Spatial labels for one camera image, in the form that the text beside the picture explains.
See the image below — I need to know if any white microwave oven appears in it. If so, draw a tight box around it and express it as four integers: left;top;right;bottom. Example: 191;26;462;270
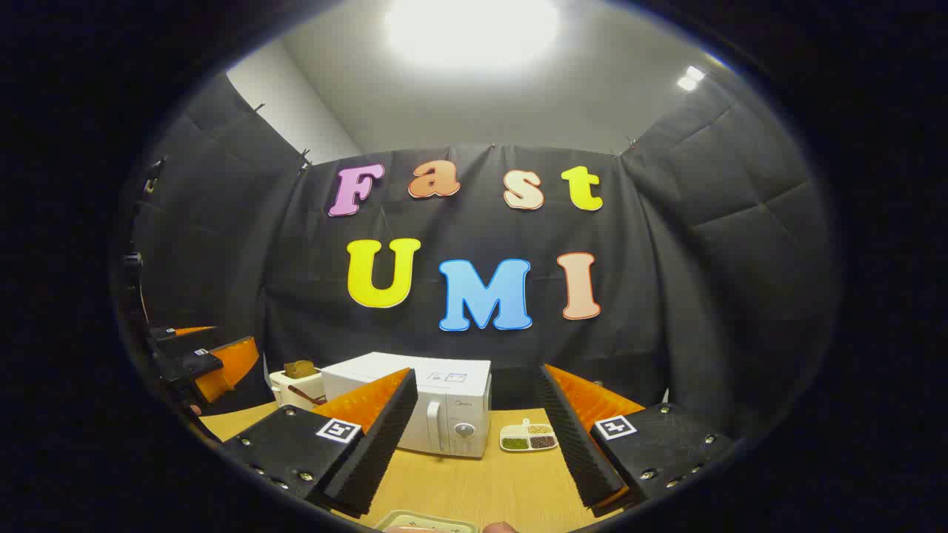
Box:
321;352;493;458

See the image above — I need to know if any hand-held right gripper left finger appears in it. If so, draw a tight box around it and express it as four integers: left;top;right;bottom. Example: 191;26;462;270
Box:
222;368;419;517

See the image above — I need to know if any pale green square plate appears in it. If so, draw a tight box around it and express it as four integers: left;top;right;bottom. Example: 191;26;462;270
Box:
374;509;478;533

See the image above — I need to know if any large ceiling light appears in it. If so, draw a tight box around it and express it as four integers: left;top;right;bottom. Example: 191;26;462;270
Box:
385;0;560;67

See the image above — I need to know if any white toaster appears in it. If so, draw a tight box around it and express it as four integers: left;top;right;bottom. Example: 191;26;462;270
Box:
268;368;327;412

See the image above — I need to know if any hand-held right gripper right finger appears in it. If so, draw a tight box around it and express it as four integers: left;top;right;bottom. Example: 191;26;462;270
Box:
538;363;738;512

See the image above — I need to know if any white divided bean dish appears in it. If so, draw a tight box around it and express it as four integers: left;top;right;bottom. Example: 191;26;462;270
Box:
500;419;558;452

